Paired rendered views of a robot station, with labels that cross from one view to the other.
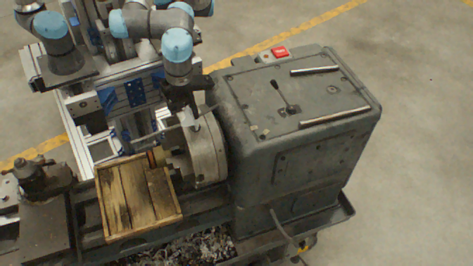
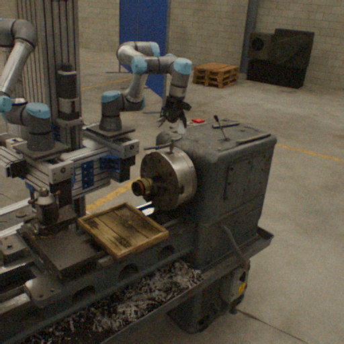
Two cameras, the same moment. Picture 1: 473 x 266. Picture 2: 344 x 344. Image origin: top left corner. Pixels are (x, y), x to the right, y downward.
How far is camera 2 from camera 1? 1.06 m
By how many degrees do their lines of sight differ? 30
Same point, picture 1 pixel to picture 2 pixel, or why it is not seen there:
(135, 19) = (151, 58)
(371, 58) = not seen: hidden behind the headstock
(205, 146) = (182, 163)
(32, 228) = (55, 250)
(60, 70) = (42, 146)
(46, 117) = not seen: outside the picture
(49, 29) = (41, 110)
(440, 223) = (320, 261)
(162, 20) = (166, 59)
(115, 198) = (107, 234)
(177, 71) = (183, 82)
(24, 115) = not seen: outside the picture
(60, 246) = (88, 254)
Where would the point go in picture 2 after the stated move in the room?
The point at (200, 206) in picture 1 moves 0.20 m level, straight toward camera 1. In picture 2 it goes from (175, 228) to (197, 250)
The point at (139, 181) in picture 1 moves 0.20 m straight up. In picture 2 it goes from (119, 222) to (119, 187)
